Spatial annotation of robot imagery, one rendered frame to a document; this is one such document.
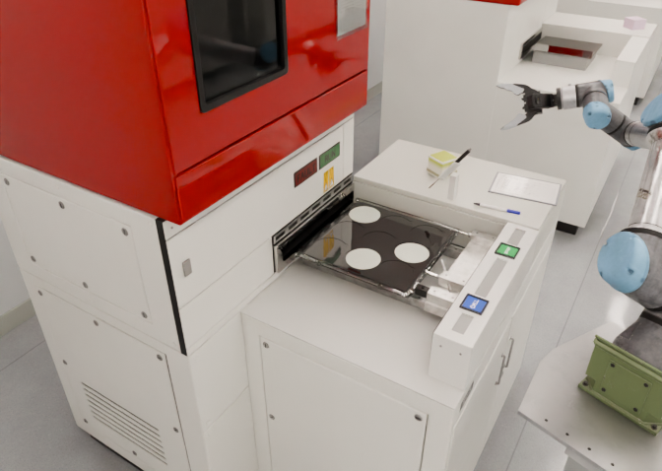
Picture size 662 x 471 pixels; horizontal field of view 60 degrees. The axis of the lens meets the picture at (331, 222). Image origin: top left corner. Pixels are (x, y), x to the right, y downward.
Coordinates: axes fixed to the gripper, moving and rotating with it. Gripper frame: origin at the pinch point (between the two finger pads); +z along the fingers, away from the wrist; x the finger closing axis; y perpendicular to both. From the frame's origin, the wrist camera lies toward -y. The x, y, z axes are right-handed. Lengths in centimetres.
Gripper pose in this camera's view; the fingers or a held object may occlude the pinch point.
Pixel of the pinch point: (496, 107)
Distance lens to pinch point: 205.7
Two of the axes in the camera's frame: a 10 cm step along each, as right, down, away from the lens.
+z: -9.1, 0.8, 4.0
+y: 4.0, -0.7, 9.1
